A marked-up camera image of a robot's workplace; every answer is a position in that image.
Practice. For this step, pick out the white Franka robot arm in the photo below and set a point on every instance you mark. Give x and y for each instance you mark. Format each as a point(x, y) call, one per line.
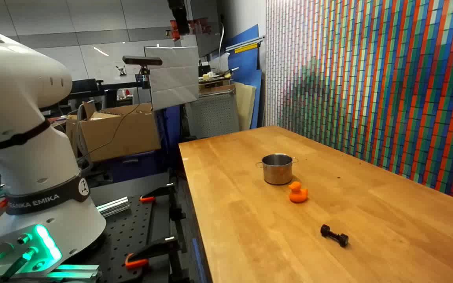
point(16, 94)

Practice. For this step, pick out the small steel pot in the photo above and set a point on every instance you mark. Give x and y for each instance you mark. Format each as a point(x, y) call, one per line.
point(277, 169)

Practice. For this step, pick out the brown cardboard box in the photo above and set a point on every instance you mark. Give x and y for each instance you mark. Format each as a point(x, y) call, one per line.
point(117, 133)

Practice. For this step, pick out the white translucent panel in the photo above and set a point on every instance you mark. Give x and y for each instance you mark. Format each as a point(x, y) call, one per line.
point(174, 78)

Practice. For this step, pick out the aluminium extrusion bar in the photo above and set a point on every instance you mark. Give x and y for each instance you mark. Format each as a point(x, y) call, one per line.
point(114, 205)

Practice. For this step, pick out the blue upright board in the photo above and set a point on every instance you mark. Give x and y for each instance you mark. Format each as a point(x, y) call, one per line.
point(244, 62)

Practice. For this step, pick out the black perforated mounting board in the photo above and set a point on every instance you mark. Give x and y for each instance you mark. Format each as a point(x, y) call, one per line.
point(126, 229)

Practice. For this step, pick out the black toy wheel axle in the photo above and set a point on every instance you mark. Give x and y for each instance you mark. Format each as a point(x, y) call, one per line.
point(334, 235)

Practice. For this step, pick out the black bar camera on stand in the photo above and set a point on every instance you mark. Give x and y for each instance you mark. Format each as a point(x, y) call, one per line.
point(142, 59)

